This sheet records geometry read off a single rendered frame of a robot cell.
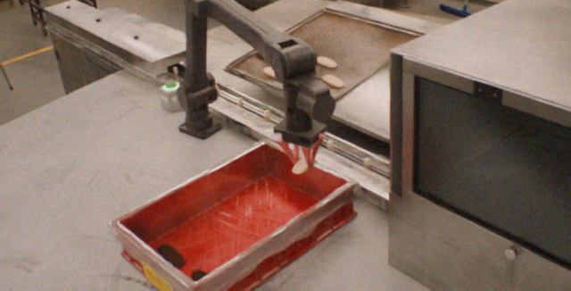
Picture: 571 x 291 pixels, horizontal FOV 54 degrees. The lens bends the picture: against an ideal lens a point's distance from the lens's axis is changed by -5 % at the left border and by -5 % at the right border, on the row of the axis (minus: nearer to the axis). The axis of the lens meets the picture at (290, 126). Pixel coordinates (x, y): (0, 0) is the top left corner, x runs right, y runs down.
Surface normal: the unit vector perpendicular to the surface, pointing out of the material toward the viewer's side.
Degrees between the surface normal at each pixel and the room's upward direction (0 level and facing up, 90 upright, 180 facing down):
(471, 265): 90
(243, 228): 0
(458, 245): 90
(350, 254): 0
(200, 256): 0
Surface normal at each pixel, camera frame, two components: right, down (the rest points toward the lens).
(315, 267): -0.08, -0.88
